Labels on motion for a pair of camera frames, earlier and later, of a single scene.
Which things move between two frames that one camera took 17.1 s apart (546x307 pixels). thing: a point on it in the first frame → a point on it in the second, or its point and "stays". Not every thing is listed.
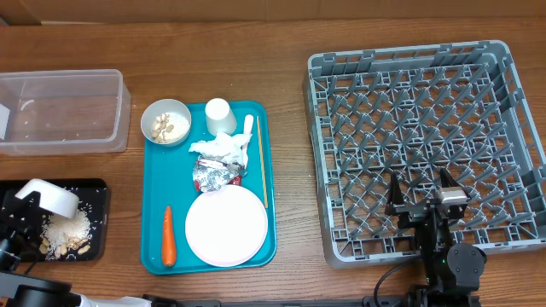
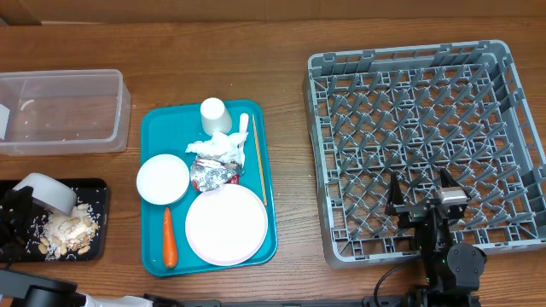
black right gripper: x=410 y=212 stays
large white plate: x=226 y=227 stays
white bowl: x=53 y=199 → x=162 y=179
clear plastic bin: x=64 y=112 stays
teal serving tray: x=210 y=201 stays
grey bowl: x=165 y=122 → x=50 y=193
